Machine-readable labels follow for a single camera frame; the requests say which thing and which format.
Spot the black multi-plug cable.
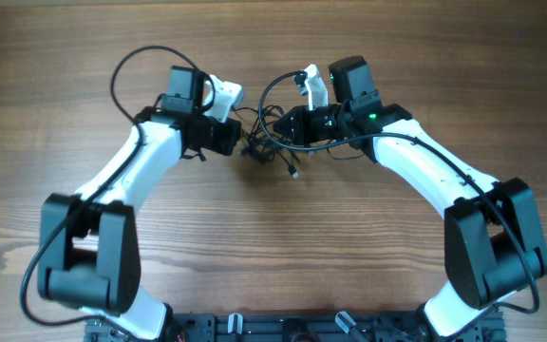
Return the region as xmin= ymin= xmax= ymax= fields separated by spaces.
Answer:
xmin=233 ymin=104 xmax=301 ymax=181

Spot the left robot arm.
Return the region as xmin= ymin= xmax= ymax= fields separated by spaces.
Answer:
xmin=28 ymin=66 xmax=243 ymax=341

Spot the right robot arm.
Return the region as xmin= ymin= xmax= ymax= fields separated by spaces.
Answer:
xmin=264 ymin=55 xmax=547 ymax=341

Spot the right camera black cable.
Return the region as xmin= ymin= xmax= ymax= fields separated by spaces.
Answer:
xmin=257 ymin=70 xmax=540 ymax=342

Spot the camera black cable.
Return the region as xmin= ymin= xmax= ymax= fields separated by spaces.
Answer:
xmin=257 ymin=70 xmax=540 ymax=342
xmin=19 ymin=45 xmax=217 ymax=342

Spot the left camera black cable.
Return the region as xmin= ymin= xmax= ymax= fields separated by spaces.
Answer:
xmin=19 ymin=45 xmax=217 ymax=342

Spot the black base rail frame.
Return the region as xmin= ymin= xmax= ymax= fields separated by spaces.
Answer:
xmin=83 ymin=311 xmax=507 ymax=342

